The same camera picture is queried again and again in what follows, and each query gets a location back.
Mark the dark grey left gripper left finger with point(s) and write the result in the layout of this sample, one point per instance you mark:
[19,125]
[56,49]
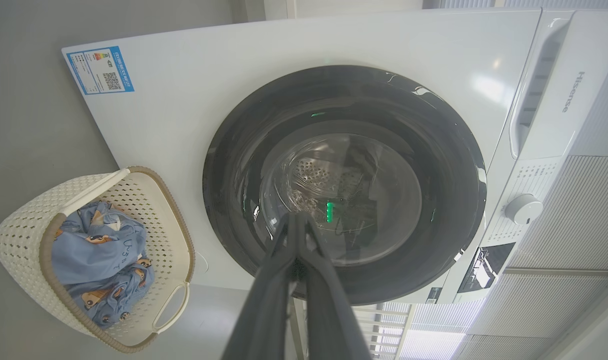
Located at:
[264,310]

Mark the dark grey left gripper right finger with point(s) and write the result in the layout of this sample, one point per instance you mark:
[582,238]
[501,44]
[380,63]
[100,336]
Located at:
[328,310]

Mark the blue printed elastic-waist pants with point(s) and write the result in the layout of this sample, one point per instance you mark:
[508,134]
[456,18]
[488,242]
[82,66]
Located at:
[109,300]

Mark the washing machine glass door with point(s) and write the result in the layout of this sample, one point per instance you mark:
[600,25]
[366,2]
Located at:
[244,150]

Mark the blue printed shirt with lettering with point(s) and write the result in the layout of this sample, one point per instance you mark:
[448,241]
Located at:
[91,250]

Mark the white washing machine dial knob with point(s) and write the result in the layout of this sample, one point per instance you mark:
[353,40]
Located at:
[523,209]

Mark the white front-load washing machine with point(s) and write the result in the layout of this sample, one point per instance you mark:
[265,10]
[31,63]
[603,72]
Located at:
[194,90]

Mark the cream perforated laundry basket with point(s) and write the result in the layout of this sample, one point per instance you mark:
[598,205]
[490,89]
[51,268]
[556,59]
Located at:
[29,225]

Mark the blue energy label sticker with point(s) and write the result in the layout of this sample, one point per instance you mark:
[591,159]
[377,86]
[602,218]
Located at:
[100,70]

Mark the white detergent drawer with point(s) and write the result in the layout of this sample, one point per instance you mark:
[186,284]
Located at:
[578,100]

